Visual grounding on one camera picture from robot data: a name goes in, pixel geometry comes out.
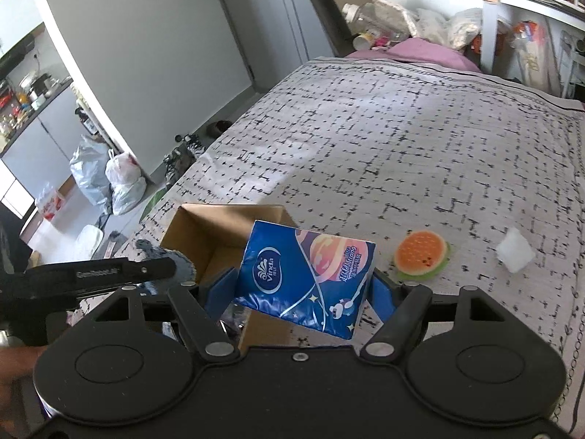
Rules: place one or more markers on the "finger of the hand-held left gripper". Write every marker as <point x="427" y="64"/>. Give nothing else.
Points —
<point x="96" y="273"/>

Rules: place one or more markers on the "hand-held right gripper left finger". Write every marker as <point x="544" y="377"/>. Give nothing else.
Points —
<point x="221" y="290"/>

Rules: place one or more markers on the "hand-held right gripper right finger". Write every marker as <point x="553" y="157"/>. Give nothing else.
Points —
<point x="383" y="297"/>

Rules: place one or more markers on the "black item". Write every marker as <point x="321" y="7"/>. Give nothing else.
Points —
<point x="234" y="322"/>

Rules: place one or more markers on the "light blue fluffy cloth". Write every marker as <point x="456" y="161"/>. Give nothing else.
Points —
<point x="183" y="265"/>

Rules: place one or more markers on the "brown cardboard box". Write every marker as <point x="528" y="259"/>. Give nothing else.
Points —
<point x="205" y="233"/>

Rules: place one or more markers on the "blue tissue pack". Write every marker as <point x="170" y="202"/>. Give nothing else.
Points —
<point x="301" y="279"/>

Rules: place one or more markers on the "person's left forearm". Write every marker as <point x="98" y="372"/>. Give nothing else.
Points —
<point x="20" y="366"/>

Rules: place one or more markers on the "orange green squishy toy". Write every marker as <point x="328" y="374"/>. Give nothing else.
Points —
<point x="420" y="254"/>

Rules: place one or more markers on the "green cartoon floor mat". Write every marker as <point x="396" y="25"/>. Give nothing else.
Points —
<point x="153" y="203"/>

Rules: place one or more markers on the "white plastic bag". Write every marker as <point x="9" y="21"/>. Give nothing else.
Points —
<point x="125" y="183"/>

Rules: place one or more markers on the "grey plastic bag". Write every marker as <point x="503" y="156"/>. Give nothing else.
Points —
<point x="91" y="169"/>

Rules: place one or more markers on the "camouflage sneakers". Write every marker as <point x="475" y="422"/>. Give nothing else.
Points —
<point x="183" y="155"/>

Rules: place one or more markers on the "grid printed blanket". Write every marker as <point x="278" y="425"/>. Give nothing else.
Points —
<point x="388" y="146"/>

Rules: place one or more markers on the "dark slippers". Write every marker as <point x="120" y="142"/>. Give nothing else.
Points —
<point x="219" y="128"/>

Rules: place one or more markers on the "kitchen counter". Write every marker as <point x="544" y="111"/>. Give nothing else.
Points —
<point x="32" y="119"/>

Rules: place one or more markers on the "pink bed sheet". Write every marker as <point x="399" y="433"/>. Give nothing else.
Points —
<point x="420" y="52"/>

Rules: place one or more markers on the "paper cup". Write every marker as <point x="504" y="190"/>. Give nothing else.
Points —
<point x="364" y="41"/>

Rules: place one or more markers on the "grey wardrobe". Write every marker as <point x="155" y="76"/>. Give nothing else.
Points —
<point x="274" y="18"/>

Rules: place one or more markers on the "clear plastic bottle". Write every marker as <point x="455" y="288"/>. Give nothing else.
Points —
<point x="361" y="16"/>

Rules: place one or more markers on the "white desk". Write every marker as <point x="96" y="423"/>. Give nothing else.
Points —
<point x="491" y="32"/>

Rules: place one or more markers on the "printed plastic bag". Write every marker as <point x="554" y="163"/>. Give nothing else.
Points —
<point x="532" y="52"/>

